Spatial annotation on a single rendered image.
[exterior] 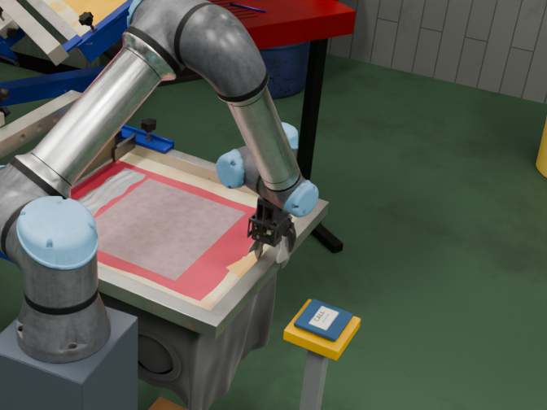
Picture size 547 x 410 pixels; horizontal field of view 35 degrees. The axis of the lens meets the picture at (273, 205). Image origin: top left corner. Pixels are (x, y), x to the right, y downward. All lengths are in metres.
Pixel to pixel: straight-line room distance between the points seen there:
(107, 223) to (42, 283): 0.83
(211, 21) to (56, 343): 0.57
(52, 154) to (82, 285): 0.23
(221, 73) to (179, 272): 0.71
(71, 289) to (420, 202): 3.05
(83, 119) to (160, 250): 0.69
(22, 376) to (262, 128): 0.58
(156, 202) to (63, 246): 0.96
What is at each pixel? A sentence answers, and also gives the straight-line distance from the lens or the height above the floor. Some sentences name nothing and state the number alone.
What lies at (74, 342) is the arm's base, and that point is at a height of 1.23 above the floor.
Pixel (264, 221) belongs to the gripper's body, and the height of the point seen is 1.12.
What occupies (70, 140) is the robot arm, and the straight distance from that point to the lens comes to 1.44.
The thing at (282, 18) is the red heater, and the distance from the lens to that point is 3.08.
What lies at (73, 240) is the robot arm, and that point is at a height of 1.42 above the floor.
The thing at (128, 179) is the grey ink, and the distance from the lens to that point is 2.33.
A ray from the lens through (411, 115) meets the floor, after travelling 5.07.
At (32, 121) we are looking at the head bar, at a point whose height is 1.04.
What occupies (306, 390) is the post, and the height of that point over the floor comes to 0.77.
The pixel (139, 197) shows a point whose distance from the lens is 2.26.
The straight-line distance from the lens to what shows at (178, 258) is 2.04.
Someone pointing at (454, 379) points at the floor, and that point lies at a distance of 3.28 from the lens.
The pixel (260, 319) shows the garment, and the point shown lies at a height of 0.64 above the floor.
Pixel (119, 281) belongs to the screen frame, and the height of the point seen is 0.99.
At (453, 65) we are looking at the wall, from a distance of 5.56.
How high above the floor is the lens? 2.17
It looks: 33 degrees down
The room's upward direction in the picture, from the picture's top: 6 degrees clockwise
